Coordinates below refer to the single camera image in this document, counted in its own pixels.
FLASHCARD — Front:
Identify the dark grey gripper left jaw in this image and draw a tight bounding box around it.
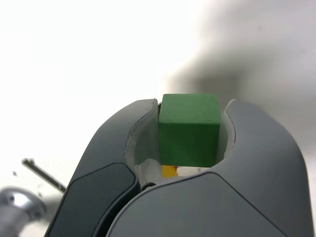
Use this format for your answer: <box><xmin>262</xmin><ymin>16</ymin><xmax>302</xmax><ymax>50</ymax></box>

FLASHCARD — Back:
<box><xmin>45</xmin><ymin>97</ymin><xmax>164</xmax><ymax>237</ymax></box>

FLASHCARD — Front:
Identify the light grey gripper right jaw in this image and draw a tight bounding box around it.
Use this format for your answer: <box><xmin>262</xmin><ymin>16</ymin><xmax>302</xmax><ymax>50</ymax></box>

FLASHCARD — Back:
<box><xmin>103</xmin><ymin>98</ymin><xmax>311</xmax><ymax>237</ymax></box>

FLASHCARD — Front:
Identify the yellow cube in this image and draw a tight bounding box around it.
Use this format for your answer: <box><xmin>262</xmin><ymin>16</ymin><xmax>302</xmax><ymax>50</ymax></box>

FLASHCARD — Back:
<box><xmin>161</xmin><ymin>164</ymin><xmax>179</xmax><ymax>178</ymax></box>

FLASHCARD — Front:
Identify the green cube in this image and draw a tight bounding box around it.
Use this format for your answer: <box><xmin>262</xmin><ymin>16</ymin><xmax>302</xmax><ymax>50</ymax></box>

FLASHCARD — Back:
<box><xmin>158</xmin><ymin>93</ymin><xmax>221</xmax><ymax>167</ymax></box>

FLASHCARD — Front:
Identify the black tape strip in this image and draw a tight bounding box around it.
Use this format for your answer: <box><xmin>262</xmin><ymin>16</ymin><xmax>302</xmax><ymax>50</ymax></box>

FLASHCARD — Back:
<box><xmin>21</xmin><ymin>158</ymin><xmax>67</xmax><ymax>192</ymax></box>

